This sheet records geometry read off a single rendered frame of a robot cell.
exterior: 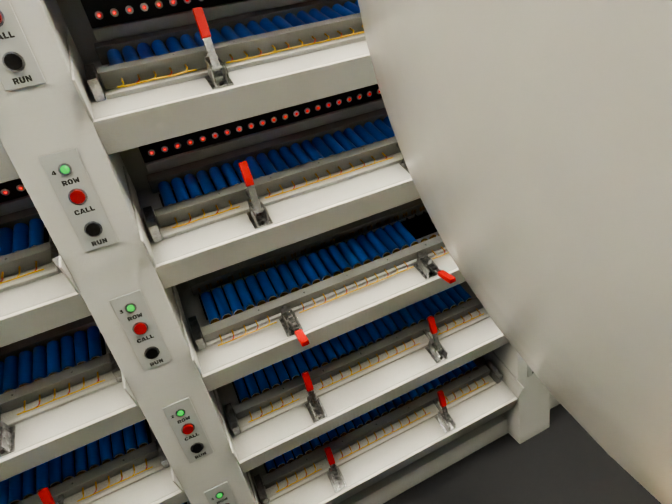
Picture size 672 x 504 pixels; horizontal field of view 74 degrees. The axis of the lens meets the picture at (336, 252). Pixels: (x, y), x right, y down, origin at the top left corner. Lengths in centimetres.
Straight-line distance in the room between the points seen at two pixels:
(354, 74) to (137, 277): 41
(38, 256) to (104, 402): 23
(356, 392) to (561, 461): 55
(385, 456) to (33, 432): 64
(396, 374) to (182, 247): 48
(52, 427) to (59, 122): 43
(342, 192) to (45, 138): 39
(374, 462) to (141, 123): 78
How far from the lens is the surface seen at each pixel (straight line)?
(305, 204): 69
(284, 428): 87
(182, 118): 62
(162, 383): 74
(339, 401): 89
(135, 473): 92
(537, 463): 123
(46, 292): 69
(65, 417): 80
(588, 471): 124
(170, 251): 66
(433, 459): 116
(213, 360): 75
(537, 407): 122
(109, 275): 65
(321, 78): 65
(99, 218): 63
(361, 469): 103
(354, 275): 79
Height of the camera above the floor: 96
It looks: 25 degrees down
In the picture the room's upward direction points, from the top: 13 degrees counter-clockwise
